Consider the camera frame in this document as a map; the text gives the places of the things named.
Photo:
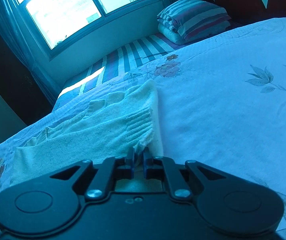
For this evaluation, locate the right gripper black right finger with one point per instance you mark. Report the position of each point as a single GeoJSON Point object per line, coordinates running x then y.
{"type": "Point", "coordinates": [228, 204]}

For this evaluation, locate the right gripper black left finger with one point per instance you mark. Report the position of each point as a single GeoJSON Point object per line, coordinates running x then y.
{"type": "Point", "coordinates": [47, 203]}

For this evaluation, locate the cream knit sweater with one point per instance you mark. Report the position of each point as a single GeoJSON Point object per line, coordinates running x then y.
{"type": "Point", "coordinates": [108, 127]}

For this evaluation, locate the floral white bedspread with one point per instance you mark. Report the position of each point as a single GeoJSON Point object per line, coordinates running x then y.
{"type": "Point", "coordinates": [222, 101]}

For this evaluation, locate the dark wooden door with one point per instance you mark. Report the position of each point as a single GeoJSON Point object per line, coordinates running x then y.
{"type": "Point", "coordinates": [19, 89]}

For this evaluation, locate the striped bed sheet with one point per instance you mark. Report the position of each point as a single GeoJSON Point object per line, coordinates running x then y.
{"type": "Point", "coordinates": [120, 61]}

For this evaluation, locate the striped folded pillow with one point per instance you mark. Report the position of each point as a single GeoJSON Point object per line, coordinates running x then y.
{"type": "Point", "coordinates": [187, 21]}

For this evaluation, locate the left blue curtain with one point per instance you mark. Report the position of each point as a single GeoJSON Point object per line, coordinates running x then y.
{"type": "Point", "coordinates": [11, 33]}

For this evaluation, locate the window with grey frame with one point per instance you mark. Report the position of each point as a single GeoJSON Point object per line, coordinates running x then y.
{"type": "Point", "coordinates": [57, 24]}

